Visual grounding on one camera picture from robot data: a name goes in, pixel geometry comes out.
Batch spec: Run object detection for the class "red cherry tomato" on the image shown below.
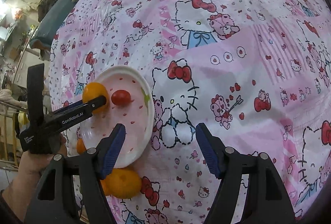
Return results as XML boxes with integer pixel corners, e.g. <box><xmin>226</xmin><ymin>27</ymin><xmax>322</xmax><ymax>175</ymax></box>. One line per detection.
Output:
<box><xmin>111</xmin><ymin>90</ymin><xmax>131</xmax><ymax>106</ymax></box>

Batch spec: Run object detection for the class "small tangerine hidden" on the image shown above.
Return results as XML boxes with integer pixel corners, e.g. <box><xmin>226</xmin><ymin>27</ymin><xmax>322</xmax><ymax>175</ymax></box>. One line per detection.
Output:
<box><xmin>76</xmin><ymin>138</ymin><xmax>86</xmax><ymax>155</ymax></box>

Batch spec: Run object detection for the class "person left hand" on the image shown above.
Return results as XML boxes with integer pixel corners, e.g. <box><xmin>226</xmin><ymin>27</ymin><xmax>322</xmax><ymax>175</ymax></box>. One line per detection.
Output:
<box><xmin>18</xmin><ymin>135</ymin><xmax>67</xmax><ymax>175</ymax></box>

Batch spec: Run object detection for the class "hello kitty pink sheet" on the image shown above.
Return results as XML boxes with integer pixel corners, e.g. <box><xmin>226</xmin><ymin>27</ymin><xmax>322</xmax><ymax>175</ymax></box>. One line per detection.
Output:
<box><xmin>49</xmin><ymin>0</ymin><xmax>330</xmax><ymax>223</ymax></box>

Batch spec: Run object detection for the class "yellow wooden rack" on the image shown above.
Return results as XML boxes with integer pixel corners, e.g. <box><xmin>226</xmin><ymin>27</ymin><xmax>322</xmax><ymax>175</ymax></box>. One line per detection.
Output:
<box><xmin>1</xmin><ymin>108</ymin><xmax>21</xmax><ymax>166</ymax></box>

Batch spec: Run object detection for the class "large orange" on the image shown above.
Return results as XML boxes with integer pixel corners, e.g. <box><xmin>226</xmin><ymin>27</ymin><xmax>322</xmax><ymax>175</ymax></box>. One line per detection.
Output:
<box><xmin>100</xmin><ymin>168</ymin><xmax>142</xmax><ymax>199</ymax></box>

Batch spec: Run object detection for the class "medium orange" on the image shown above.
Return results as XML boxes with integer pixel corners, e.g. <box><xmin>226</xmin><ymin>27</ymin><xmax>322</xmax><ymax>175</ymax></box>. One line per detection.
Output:
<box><xmin>83</xmin><ymin>82</ymin><xmax>109</xmax><ymax>114</ymax></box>

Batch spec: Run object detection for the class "pink strawberry ceramic plate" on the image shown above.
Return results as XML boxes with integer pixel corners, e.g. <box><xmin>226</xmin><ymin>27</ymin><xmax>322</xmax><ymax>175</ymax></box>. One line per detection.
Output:
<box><xmin>80</xmin><ymin>66</ymin><xmax>155</xmax><ymax>168</ymax></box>

